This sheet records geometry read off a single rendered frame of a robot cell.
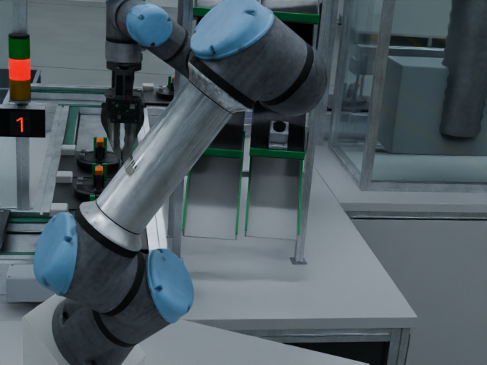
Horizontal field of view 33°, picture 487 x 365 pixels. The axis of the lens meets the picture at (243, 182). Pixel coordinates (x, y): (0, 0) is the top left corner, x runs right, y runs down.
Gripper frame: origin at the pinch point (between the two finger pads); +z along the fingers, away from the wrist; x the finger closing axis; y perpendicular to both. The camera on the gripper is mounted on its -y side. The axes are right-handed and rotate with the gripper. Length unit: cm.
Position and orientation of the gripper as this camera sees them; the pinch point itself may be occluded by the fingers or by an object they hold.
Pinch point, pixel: (121, 152)
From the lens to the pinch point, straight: 177.4
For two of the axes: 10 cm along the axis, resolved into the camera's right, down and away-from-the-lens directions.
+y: 1.5, 3.5, -9.3
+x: 9.9, 0.2, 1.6
